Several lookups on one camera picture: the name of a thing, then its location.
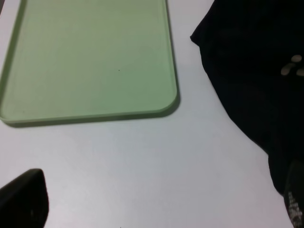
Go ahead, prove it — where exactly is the black short sleeve t-shirt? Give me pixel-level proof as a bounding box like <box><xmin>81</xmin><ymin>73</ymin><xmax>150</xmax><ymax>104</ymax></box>
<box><xmin>191</xmin><ymin>0</ymin><xmax>304</xmax><ymax>194</ymax></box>

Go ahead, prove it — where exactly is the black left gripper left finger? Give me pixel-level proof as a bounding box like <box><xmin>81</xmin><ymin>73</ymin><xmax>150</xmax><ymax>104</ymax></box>
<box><xmin>0</xmin><ymin>169</ymin><xmax>49</xmax><ymax>228</ymax></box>

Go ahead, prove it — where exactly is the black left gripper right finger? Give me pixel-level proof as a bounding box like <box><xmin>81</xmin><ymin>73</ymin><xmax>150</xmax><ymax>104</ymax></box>
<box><xmin>284</xmin><ymin>161</ymin><xmax>304</xmax><ymax>228</ymax></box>

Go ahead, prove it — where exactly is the light green plastic tray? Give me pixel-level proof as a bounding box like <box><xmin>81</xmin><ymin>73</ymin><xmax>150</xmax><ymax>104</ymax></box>
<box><xmin>0</xmin><ymin>0</ymin><xmax>179</xmax><ymax>125</ymax></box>

